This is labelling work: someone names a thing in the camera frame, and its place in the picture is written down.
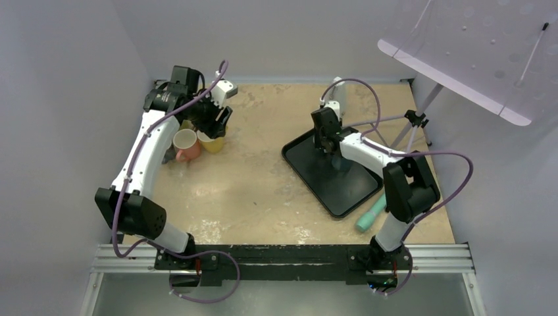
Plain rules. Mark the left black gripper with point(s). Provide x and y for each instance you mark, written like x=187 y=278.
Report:
x=214 y=128

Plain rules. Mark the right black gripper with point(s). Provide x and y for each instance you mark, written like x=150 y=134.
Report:
x=318 y=141

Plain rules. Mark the light green mug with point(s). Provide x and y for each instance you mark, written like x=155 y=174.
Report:
x=186 y=124

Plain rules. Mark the yellow mug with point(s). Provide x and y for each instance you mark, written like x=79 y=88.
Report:
x=209 y=144

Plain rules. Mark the pink mug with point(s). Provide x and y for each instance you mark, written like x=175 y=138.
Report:
x=186 y=145

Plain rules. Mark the blue grey mug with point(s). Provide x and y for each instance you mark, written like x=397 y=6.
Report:
x=169 y=156

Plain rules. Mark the dark teal mug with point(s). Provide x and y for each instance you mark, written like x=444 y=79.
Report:
x=340 y=164

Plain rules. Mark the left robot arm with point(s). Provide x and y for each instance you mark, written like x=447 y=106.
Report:
x=126 y=205

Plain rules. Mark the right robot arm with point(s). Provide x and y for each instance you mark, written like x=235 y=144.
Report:
x=409 y=185

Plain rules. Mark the white metronome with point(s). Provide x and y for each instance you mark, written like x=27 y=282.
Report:
x=338 y=94

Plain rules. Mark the black serving tray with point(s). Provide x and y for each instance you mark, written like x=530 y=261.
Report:
x=339 y=192

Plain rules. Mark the tripod stand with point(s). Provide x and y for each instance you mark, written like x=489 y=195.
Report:
x=415 y=120

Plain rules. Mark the teal bottle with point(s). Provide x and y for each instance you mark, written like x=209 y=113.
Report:
x=367 y=219

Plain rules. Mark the white perforated board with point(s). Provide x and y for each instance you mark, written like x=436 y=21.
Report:
x=500 y=55

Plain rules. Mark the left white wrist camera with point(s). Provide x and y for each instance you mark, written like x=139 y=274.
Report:
x=223 y=91

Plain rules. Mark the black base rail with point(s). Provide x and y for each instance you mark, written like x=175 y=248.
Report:
x=348 y=263

